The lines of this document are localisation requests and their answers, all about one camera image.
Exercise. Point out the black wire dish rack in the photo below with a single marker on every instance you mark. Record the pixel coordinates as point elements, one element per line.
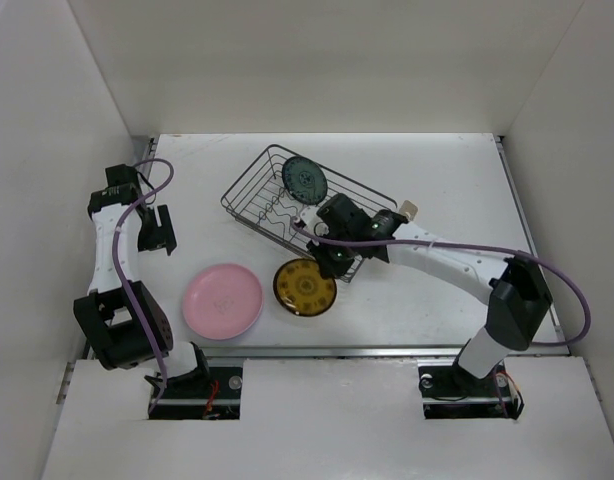
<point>259,200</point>

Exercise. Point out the pink plate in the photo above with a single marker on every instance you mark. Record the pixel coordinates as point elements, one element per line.
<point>223,301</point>

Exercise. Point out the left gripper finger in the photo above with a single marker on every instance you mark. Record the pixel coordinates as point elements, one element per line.
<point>147,237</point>
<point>166,238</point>

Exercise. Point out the green patterned plate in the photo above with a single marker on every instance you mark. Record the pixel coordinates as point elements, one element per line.
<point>304,180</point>

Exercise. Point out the beige cutlery holder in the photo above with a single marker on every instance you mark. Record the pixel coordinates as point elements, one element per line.
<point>408,211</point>

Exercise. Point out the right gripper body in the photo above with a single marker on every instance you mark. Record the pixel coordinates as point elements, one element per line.
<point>345,234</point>

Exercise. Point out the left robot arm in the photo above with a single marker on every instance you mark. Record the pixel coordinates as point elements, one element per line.
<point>121,320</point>

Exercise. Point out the aluminium front rail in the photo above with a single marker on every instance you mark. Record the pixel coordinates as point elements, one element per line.
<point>277,351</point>

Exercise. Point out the yellow black plate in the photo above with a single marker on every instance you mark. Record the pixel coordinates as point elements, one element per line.
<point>300,289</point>

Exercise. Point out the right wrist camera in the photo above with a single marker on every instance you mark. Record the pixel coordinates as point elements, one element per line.
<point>308,220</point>

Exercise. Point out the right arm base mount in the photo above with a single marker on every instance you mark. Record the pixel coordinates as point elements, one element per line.
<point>448,394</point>

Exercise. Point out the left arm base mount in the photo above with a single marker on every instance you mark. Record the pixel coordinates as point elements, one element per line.
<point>210,390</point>

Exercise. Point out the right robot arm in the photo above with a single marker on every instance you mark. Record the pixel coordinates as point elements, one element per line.
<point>512,287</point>

